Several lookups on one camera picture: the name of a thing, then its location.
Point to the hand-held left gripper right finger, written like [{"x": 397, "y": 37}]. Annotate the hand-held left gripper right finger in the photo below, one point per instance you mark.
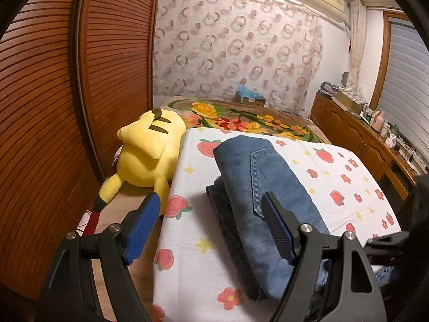
[{"x": 278, "y": 231}]

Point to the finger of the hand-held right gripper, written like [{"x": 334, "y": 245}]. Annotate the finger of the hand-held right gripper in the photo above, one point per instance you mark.
[{"x": 388, "y": 243}]

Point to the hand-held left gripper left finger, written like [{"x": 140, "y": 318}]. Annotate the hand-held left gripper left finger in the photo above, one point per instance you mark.
[{"x": 142, "y": 228}]

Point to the blue denim pants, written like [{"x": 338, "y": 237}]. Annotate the blue denim pants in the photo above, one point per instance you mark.
[{"x": 264, "y": 187}]

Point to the red white printed cloth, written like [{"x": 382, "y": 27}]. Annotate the red white printed cloth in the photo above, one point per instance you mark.
[{"x": 88, "y": 223}]

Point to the white strawberry print sheet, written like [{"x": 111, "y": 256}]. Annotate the white strawberry print sheet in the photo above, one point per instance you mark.
[{"x": 201, "y": 228}]

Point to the yellow plush toy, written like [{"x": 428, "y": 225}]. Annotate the yellow plush toy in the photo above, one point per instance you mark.
[{"x": 147, "y": 154}]

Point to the wooden sideboard cabinet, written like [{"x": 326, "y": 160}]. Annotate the wooden sideboard cabinet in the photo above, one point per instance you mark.
[{"x": 355, "y": 141}]

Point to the pink bottle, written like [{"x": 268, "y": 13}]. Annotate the pink bottle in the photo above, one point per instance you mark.
[{"x": 378, "y": 120}]

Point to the floral blanket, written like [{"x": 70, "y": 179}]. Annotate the floral blanket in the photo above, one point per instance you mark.
[{"x": 234, "y": 119}]

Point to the small cardboard box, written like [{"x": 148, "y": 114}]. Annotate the small cardboard box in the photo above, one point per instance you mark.
[{"x": 251, "y": 101}]

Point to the wide cardboard box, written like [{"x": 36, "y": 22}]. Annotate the wide cardboard box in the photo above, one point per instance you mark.
[{"x": 348, "y": 102}]

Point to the blue cloth bundle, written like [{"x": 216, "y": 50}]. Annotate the blue cloth bundle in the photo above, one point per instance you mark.
[{"x": 248, "y": 90}]

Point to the wooden louvered wardrobe door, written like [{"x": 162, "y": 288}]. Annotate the wooden louvered wardrobe door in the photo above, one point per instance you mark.
[
  {"x": 37, "y": 124},
  {"x": 117, "y": 57}
]

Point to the purple box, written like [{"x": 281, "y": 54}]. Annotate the purple box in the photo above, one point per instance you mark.
[{"x": 329, "y": 89}]

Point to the small round fan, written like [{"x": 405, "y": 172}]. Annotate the small round fan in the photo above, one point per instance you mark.
[{"x": 346, "y": 79}]

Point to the cream lace curtain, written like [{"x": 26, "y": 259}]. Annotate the cream lace curtain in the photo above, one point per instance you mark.
[{"x": 356, "y": 47}]

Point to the wooden window frame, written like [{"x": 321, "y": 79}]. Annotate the wooden window frame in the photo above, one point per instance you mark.
[{"x": 382, "y": 60}]

